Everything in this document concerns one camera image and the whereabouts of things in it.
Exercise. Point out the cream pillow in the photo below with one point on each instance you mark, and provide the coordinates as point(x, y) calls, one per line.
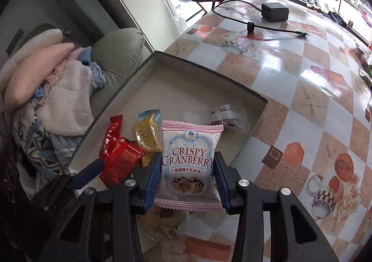
point(35, 44)

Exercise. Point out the pink white snack packet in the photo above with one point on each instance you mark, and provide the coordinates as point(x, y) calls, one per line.
point(189, 163)

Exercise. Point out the pink pillow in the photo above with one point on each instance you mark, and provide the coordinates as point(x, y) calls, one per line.
point(37, 67)

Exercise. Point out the pink garment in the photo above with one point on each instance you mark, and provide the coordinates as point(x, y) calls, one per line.
point(58, 76)

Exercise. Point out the pile of mixed snack packets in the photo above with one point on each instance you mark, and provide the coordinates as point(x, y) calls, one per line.
point(364, 67)

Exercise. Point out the textured red snack packet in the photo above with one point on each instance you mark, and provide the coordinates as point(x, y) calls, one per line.
point(122, 163)

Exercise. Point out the light blue lace cloth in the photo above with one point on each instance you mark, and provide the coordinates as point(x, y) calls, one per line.
point(97, 76)

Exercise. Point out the grey cardboard box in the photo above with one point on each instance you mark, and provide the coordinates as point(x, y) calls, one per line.
point(180, 90)

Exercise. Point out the black power adapter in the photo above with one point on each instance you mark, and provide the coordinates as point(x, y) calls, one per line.
point(274, 12)

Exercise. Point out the glossy red snack packet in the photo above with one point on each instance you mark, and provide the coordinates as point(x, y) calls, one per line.
point(112, 134)

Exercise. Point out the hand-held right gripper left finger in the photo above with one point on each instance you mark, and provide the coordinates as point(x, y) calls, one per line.
point(151, 180)

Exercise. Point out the gold snack packet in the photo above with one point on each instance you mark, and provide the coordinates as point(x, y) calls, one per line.
point(146, 134)

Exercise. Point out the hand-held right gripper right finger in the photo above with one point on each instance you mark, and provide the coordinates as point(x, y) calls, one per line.
point(221, 186)

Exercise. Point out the pair of shoes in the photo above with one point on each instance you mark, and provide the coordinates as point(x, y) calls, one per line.
point(312, 0)

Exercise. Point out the clear dark snack packet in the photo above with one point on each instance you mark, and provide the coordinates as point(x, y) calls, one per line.
point(225, 118)

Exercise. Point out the light blue snack packet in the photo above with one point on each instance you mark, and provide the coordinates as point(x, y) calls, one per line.
point(155, 113)

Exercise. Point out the black bag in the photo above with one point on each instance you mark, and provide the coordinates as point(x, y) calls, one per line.
point(337, 18)

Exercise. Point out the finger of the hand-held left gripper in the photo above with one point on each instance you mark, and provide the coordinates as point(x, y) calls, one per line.
point(87, 174)

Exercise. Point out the beige snack packet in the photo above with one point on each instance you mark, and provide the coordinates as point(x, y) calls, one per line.
point(165, 224)

